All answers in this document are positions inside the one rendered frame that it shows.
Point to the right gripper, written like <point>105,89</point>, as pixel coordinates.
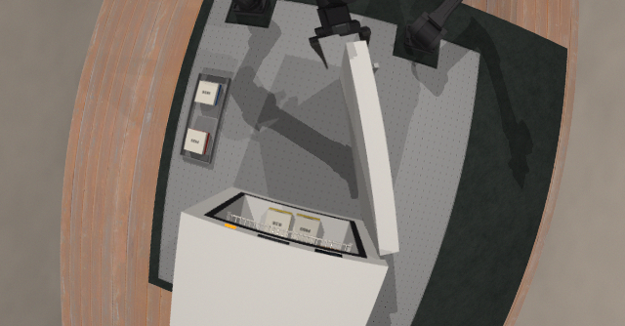
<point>355,28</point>

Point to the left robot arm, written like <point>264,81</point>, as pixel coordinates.
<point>432,29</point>

